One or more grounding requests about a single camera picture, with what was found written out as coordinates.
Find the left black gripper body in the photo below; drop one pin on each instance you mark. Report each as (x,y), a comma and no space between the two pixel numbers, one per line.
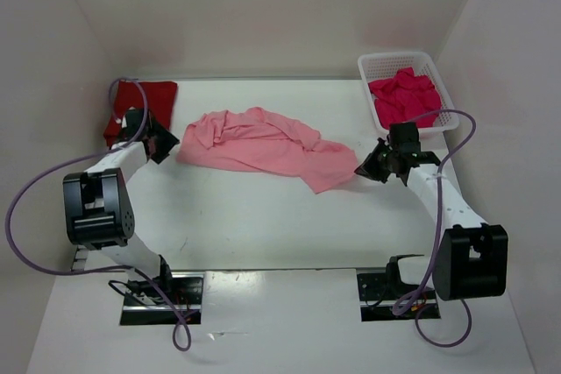
(157,139)

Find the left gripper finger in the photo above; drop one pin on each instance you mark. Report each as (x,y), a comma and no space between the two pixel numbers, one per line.
(160,135)
(157,155)

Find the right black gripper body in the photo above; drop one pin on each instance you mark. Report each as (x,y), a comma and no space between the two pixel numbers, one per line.
(387,158)

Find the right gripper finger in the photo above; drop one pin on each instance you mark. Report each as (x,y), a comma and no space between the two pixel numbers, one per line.
(375,159)
(376,175)

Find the light pink t shirt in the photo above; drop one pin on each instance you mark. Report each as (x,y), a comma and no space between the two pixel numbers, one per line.
(261,141)

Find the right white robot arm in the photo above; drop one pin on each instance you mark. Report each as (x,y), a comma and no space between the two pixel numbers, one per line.
(469,259)

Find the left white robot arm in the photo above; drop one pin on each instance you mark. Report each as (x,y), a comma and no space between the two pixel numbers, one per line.
(99,213)

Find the magenta t shirt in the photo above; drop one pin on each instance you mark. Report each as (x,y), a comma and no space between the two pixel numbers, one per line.
(403,97)

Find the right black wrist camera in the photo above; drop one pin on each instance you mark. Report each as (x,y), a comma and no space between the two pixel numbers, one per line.
(404,138)

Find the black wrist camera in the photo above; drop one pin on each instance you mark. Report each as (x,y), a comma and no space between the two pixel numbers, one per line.
(135,123)
(404,138)

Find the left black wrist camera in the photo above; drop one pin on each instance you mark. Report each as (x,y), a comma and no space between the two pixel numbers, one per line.
(135,123)

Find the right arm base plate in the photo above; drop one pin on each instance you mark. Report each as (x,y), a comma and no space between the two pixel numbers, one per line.
(377,297)

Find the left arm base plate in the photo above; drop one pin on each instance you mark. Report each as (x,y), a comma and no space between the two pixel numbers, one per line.
(142,306)

